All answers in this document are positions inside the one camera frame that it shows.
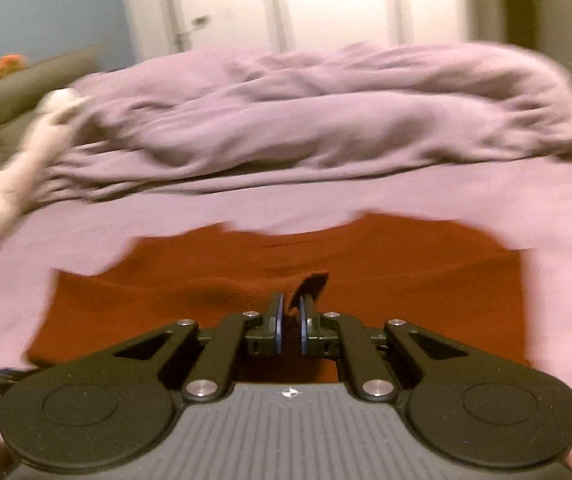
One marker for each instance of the purple duvet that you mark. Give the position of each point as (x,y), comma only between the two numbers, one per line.
(316,110)

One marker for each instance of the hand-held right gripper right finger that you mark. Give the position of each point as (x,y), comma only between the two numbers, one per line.
(305,325)

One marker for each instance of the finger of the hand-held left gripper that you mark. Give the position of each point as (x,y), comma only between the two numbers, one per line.
(1,382)

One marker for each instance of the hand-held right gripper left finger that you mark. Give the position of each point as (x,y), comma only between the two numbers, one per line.
(278,321)

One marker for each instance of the orange plush toy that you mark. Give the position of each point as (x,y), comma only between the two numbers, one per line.
(8,66)

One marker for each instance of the white wardrobe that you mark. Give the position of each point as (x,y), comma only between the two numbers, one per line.
(326,0)

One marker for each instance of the pale pink plush toy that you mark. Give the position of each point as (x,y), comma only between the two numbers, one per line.
(26,165)

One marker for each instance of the dark red knit sweater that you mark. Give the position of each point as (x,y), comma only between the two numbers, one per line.
(416,280)

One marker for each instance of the olive green sofa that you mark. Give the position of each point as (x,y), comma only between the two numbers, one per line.
(11,95)

